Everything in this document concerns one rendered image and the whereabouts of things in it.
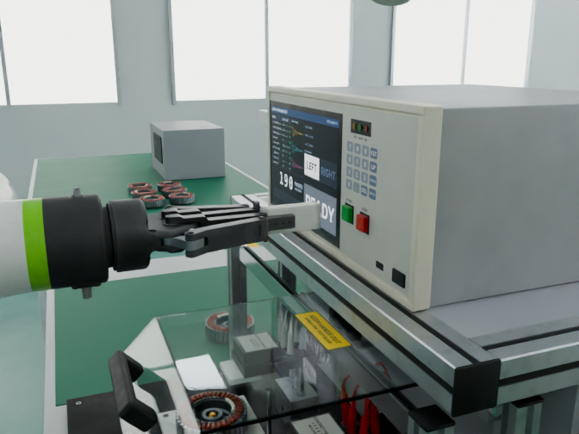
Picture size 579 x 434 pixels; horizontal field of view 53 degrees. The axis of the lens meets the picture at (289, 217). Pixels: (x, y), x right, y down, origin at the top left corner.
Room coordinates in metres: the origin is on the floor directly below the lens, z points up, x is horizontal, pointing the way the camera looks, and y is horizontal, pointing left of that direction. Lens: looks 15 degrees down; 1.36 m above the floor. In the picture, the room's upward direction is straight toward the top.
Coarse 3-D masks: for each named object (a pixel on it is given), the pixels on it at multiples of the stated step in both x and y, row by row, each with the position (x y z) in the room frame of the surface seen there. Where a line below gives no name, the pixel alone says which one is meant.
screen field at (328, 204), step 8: (304, 184) 0.81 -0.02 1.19; (304, 192) 0.81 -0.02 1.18; (312, 192) 0.78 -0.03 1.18; (320, 192) 0.76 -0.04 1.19; (304, 200) 0.81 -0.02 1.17; (312, 200) 0.78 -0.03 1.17; (320, 200) 0.76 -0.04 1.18; (328, 200) 0.73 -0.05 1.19; (336, 200) 0.71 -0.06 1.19; (328, 208) 0.73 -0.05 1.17; (328, 216) 0.73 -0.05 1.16; (328, 224) 0.73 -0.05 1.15
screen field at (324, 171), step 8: (304, 160) 0.81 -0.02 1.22; (312, 160) 0.78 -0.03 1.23; (320, 160) 0.76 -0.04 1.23; (304, 168) 0.81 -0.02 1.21; (312, 168) 0.78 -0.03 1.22; (320, 168) 0.76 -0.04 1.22; (328, 168) 0.73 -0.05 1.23; (336, 168) 0.71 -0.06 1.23; (312, 176) 0.78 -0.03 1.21; (320, 176) 0.76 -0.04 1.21; (328, 176) 0.73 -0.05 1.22; (336, 176) 0.71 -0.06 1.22; (328, 184) 0.73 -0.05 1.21; (336, 184) 0.71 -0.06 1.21
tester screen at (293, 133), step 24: (288, 120) 0.87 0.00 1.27; (312, 120) 0.78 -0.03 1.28; (336, 120) 0.72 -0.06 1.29; (288, 144) 0.87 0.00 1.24; (312, 144) 0.78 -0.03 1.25; (336, 144) 0.71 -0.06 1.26; (288, 168) 0.87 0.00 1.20; (288, 192) 0.87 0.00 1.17; (336, 192) 0.71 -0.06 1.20; (336, 216) 0.71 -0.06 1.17; (336, 240) 0.71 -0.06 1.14
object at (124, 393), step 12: (120, 360) 0.54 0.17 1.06; (132, 360) 0.56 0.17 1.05; (120, 372) 0.52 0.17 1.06; (132, 372) 0.55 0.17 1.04; (120, 384) 0.50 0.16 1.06; (132, 384) 0.50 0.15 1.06; (120, 396) 0.48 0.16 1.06; (132, 396) 0.47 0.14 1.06; (120, 408) 0.46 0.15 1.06; (132, 408) 0.46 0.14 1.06; (144, 408) 0.47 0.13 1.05; (132, 420) 0.46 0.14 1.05; (144, 420) 0.47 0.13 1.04; (156, 420) 0.47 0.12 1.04
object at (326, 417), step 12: (300, 420) 0.64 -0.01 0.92; (312, 420) 0.64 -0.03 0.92; (324, 420) 0.64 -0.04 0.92; (336, 420) 0.64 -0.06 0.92; (360, 420) 0.67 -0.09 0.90; (384, 420) 0.68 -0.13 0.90; (288, 432) 0.64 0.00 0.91; (300, 432) 0.62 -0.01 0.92; (312, 432) 0.62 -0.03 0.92; (324, 432) 0.62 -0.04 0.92; (336, 432) 0.62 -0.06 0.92; (384, 432) 0.65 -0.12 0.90
